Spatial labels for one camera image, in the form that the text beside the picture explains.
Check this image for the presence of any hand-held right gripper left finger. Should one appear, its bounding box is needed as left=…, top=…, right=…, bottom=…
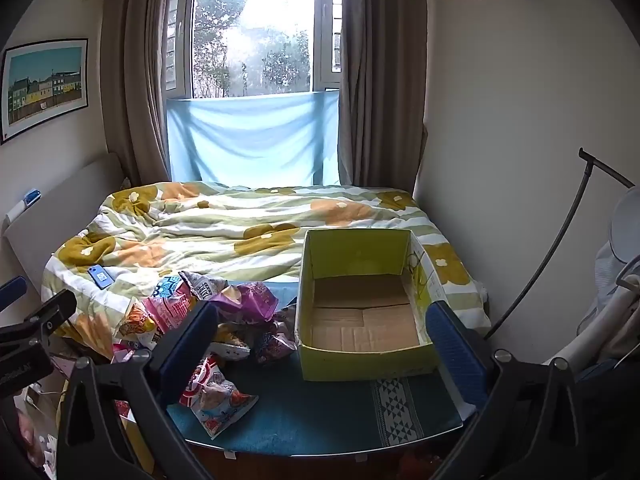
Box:
left=56, top=301, right=223, bottom=480

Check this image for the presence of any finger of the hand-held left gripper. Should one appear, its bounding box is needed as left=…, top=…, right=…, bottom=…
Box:
left=0, top=290, right=79, bottom=361
left=0, top=276, right=29, bottom=314

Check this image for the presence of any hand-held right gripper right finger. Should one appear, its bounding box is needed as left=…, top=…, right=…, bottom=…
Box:
left=410, top=302, right=589, bottom=480

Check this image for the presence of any pink striped snack packet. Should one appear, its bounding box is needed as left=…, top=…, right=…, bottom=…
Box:
left=142, top=292, right=202, bottom=334

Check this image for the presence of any grey speckled chips packet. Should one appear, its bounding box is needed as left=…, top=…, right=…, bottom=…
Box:
left=178, top=270, right=231, bottom=304

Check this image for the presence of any purple snack packet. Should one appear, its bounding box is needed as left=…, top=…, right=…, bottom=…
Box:
left=207, top=281, right=280, bottom=327

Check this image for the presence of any yellow green cardboard box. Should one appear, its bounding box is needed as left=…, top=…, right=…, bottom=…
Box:
left=295, top=229, right=444, bottom=382

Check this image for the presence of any white translucent snack packet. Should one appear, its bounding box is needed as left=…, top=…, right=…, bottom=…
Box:
left=210, top=340, right=251, bottom=364

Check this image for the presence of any red white snack packet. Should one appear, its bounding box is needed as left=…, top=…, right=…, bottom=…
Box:
left=179, top=354, right=260, bottom=441

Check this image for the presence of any orange snack packet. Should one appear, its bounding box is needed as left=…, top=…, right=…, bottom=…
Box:
left=114, top=300, right=161, bottom=349

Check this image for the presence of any blue white snack packet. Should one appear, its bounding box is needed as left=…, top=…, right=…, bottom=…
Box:
left=150, top=274, right=189, bottom=302

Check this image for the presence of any dark cartoon snack packet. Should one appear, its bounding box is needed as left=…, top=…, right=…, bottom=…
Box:
left=252, top=305, right=301, bottom=364

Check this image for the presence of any blue white plastic tool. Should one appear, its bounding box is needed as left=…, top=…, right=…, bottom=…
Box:
left=7, top=188, right=42, bottom=221

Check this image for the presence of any yellow carton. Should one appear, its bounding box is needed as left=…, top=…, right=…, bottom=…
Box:
left=112, top=400, right=157, bottom=479

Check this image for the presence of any white bed headboard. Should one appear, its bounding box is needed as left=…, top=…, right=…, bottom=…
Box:
left=2, top=152, right=127, bottom=302

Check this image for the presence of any floral striped blanket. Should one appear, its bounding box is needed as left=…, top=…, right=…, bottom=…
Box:
left=40, top=181, right=493, bottom=361

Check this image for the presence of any teal patterned table mat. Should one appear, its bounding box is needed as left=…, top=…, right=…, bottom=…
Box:
left=165, top=280, right=464, bottom=454

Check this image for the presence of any black curved floor stand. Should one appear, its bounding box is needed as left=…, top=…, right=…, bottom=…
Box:
left=484, top=147, right=636, bottom=341

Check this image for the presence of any white grey chair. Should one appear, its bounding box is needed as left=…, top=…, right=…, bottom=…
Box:
left=549, top=185, right=640, bottom=377

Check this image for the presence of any light blue hanging cloth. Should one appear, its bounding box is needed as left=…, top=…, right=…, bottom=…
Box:
left=165, top=89, right=341, bottom=186

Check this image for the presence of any brown left curtain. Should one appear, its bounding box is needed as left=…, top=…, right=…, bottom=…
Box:
left=100, top=0, right=177, bottom=187

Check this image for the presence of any brown curtain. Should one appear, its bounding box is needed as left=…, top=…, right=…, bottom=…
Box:
left=337, top=0, right=430, bottom=202
left=100, top=0, right=177, bottom=187

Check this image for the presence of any brown right curtain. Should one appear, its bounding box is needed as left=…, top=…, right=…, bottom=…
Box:
left=337, top=0, right=430, bottom=202

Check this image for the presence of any window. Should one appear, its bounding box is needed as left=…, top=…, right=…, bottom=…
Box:
left=162, top=0, right=346, bottom=102

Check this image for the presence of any framed houses wall picture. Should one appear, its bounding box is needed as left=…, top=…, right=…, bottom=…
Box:
left=0, top=37, right=90, bottom=146

